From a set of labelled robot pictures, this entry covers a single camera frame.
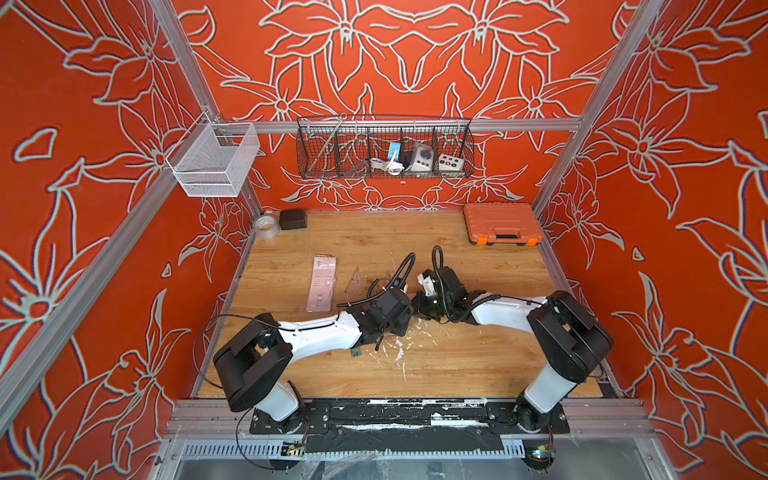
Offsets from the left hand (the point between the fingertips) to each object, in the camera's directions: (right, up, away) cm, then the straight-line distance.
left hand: (405, 313), depth 86 cm
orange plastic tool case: (+42, +28, +25) cm, 56 cm away
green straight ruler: (-14, -11, -2) cm, 18 cm away
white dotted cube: (+15, +47, +9) cm, 50 cm away
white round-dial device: (+6, +47, +4) cm, 48 cm away
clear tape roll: (-52, +26, +29) cm, 65 cm away
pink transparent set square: (-15, +7, +12) cm, 20 cm away
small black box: (-41, +30, +28) cm, 58 cm away
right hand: (-2, +1, +1) cm, 2 cm away
